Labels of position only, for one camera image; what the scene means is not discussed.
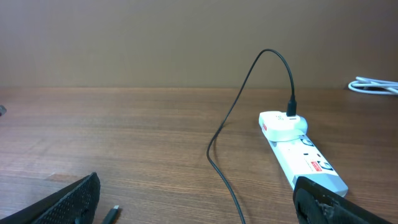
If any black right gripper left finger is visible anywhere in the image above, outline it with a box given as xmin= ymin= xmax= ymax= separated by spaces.
xmin=1 ymin=172 xmax=101 ymax=224

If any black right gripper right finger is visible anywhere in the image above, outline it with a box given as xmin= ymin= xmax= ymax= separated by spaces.
xmin=293 ymin=176 xmax=391 ymax=224

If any black USB charging cable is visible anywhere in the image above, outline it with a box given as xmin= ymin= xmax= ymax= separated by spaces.
xmin=101 ymin=49 xmax=297 ymax=224

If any white USB charger plug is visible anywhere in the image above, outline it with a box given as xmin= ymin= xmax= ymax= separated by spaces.
xmin=259 ymin=111 xmax=308 ymax=142

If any white power strip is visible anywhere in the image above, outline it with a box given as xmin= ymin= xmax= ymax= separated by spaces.
xmin=269 ymin=135 xmax=348 ymax=197

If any white power strip cord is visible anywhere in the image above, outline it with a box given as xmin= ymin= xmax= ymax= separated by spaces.
xmin=348 ymin=76 xmax=398 ymax=96

